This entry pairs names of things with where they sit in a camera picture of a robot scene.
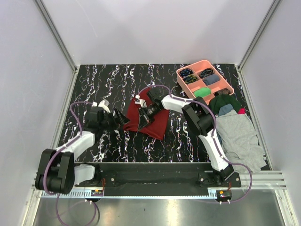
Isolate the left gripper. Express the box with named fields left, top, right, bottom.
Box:
left=100, top=107, right=130, bottom=133

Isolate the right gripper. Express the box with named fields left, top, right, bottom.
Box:
left=138, top=105, right=161, bottom=131

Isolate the red cloth napkin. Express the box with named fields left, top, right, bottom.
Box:
left=123, top=98, right=169, bottom=140

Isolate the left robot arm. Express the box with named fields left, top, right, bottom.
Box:
left=35, top=99, right=129, bottom=195

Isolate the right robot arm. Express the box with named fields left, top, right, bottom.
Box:
left=135, top=89, right=234, bottom=187

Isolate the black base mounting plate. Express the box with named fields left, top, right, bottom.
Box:
left=79, top=162, right=241, bottom=198

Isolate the green rolled cloth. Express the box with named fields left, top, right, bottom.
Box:
left=193, top=87, right=211, bottom=98

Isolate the pink compartment tray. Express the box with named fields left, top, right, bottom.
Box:
left=176, top=60, right=234, bottom=104

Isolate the dark green cloth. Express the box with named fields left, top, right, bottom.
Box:
left=209, top=94, right=242, bottom=115

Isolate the blue rolled cloth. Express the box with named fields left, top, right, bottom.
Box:
left=203, top=74, right=220, bottom=86

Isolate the grey cloth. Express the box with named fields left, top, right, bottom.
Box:
left=216, top=110, right=266, bottom=173

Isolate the magenta cloth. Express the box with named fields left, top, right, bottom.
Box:
left=238, top=108, right=245, bottom=114

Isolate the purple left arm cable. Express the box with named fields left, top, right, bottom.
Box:
left=43, top=101, right=101, bottom=226

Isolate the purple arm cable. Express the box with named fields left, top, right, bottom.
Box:
left=138, top=84, right=253, bottom=204
left=43, top=101, right=101, bottom=226

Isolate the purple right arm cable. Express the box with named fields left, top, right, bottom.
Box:
left=138, top=84, right=253, bottom=204

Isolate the left aluminium frame post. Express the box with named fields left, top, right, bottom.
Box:
left=33, top=0, right=78, bottom=72

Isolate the aluminium frame post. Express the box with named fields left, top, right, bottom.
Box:
left=33, top=0, right=78, bottom=72
left=237, top=0, right=283, bottom=71

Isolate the right aluminium frame post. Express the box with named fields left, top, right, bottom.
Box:
left=237, top=0, right=283, bottom=71

